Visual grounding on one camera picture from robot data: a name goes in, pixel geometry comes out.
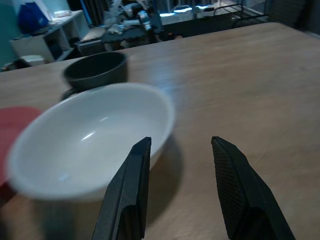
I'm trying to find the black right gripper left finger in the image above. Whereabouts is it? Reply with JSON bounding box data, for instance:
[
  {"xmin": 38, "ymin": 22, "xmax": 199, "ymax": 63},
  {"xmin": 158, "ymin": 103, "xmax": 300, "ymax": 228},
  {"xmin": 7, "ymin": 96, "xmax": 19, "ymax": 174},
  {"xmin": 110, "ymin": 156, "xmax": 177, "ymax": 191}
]
[{"xmin": 90, "ymin": 136, "xmax": 152, "ymax": 240}]

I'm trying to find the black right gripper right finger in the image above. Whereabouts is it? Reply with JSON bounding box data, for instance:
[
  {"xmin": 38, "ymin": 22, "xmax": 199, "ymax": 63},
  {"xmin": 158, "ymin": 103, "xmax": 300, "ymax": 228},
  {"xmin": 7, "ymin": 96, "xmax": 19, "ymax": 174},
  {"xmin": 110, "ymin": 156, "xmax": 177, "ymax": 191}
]
[{"xmin": 211, "ymin": 136, "xmax": 296, "ymax": 240}]

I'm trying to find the white ceramic bowl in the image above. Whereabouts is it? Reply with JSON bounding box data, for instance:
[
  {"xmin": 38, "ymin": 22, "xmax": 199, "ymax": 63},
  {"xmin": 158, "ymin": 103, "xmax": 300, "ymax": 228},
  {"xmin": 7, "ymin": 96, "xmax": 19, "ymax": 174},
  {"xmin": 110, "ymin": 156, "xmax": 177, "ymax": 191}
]
[{"xmin": 6, "ymin": 82, "xmax": 175, "ymax": 202}]

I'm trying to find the dark grey mug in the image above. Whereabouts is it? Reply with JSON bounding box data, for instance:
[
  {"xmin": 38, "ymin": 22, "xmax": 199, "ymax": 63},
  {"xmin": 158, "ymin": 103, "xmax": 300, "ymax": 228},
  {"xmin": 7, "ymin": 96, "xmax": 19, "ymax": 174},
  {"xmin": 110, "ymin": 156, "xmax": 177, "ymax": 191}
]
[{"xmin": 59, "ymin": 51, "xmax": 129, "ymax": 102}]

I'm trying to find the red round plate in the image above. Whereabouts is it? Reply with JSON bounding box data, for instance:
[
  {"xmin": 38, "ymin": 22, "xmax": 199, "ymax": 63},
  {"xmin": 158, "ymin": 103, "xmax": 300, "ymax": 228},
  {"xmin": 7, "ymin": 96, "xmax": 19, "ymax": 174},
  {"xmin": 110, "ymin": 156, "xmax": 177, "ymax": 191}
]
[{"xmin": 0, "ymin": 106, "xmax": 43, "ymax": 187}]

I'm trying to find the dark low bench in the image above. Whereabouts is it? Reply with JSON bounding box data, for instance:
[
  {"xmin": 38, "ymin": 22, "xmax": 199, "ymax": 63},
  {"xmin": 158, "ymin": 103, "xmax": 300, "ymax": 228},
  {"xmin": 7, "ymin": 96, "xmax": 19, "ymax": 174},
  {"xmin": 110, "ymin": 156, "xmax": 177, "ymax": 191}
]
[{"xmin": 159, "ymin": 9, "xmax": 235, "ymax": 38}]

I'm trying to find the white cube shelf unit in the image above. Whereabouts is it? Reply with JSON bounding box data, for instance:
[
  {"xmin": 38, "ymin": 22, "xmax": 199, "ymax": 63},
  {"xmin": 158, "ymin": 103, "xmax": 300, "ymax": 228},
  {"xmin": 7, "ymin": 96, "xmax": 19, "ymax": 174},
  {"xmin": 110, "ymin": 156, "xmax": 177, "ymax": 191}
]
[{"xmin": 9, "ymin": 9, "xmax": 90, "ymax": 64}]

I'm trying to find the black metal rack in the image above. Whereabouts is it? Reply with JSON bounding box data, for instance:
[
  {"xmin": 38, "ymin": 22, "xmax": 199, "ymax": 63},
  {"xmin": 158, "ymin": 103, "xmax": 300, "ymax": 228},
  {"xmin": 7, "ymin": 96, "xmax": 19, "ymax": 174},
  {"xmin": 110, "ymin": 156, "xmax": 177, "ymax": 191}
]
[{"xmin": 212, "ymin": 0, "xmax": 270, "ymax": 29}]

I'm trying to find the blue bag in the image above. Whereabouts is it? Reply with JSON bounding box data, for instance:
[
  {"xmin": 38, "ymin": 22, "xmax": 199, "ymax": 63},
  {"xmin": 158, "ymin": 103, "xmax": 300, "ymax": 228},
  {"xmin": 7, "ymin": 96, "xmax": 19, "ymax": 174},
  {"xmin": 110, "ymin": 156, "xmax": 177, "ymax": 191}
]
[{"xmin": 18, "ymin": 1, "xmax": 50, "ymax": 35}]

